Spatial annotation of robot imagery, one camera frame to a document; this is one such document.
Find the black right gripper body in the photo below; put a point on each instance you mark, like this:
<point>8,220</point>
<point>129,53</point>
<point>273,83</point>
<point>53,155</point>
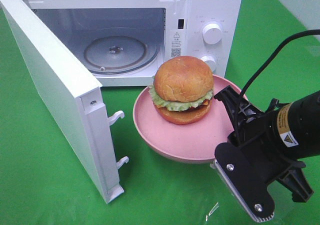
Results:
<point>257,134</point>

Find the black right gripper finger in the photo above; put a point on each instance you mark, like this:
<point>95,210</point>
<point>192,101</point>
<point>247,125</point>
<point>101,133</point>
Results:
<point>295,181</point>
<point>239,114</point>

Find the pink round plate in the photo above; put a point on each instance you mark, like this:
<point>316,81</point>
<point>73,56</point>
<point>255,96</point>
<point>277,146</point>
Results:
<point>193,143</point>

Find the burger with lettuce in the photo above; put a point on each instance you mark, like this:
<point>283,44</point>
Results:
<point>182,90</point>

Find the white microwave door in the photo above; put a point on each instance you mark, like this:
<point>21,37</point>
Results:
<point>71,94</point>

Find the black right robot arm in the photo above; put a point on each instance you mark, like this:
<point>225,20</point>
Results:
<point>304,122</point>

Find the lower white microwave knob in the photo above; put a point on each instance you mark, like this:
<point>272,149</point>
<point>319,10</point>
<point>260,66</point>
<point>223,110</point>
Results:
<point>210,61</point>

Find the white microwave knob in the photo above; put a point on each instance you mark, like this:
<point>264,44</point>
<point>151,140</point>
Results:
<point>212,33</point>
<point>210,61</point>

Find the upper white microwave knob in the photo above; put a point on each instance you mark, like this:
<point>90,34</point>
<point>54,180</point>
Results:
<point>212,33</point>

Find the white warning sticker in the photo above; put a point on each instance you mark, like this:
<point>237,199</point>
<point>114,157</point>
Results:
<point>176,42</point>

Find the glass microwave turntable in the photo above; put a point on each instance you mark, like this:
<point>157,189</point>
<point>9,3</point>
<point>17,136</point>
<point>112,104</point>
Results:
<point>114,55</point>

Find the white microwave oven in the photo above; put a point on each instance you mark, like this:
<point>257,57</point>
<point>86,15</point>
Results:
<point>77,23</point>

